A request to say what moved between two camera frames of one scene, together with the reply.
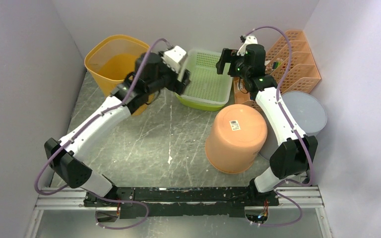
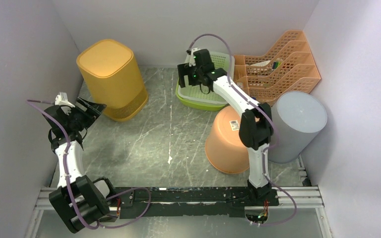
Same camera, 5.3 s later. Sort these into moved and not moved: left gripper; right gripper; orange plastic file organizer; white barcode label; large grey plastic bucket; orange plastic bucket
Moved: left gripper; right gripper
Not moved: orange plastic bucket; white barcode label; large grey plastic bucket; orange plastic file organizer
